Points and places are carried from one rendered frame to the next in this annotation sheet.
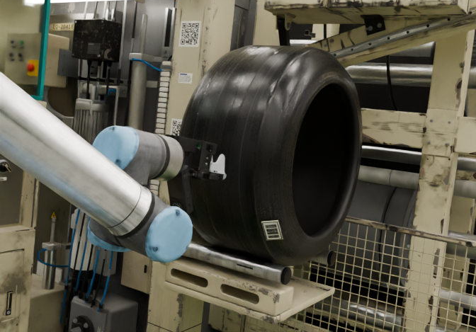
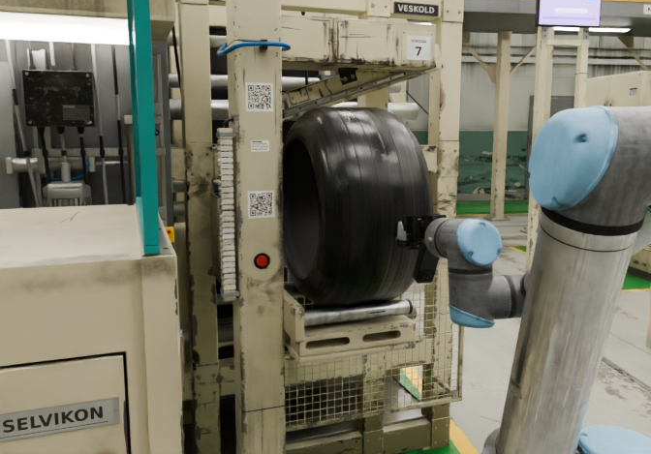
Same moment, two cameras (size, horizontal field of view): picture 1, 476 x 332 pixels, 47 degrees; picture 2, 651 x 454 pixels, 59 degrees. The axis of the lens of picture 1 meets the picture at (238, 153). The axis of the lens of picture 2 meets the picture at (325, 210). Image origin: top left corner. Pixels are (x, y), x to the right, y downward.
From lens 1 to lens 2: 1.42 m
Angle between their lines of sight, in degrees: 52
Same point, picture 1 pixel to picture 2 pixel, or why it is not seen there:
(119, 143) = (495, 235)
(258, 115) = (419, 180)
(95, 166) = not seen: hidden behind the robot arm
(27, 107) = not seen: hidden behind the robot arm
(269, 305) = (410, 334)
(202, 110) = (365, 183)
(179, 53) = (248, 118)
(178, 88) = (251, 157)
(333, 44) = (312, 93)
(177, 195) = (430, 266)
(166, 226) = not seen: hidden behind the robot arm
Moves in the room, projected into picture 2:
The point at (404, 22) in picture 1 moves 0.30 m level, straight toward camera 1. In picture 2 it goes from (371, 74) to (434, 67)
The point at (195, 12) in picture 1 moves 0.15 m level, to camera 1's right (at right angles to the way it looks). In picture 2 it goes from (263, 73) to (300, 77)
